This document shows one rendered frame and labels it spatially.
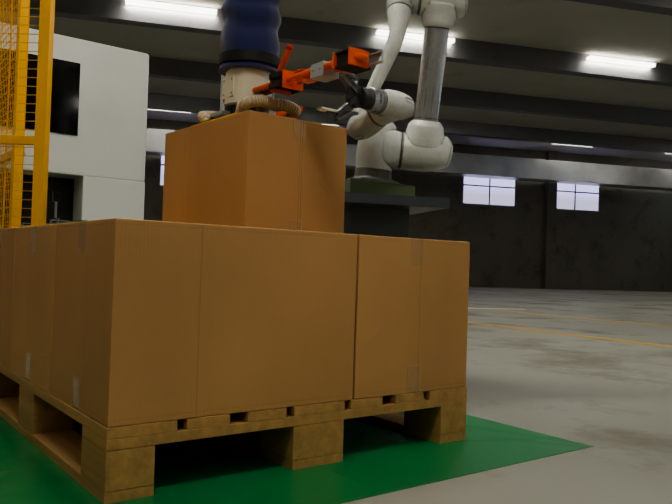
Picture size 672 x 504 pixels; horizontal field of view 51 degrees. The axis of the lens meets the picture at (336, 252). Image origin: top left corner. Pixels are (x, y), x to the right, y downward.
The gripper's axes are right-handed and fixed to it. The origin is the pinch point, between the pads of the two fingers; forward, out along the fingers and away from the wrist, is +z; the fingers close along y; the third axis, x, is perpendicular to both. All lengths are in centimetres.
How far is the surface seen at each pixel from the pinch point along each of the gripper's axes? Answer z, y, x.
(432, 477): 27, 107, -84
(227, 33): 24.2, -19.8, 24.4
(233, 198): 32, 40, 3
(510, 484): 15, 107, -97
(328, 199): -1.4, 38.2, -3.9
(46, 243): 93, 57, -17
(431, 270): 8, 61, -64
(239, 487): 67, 107, -68
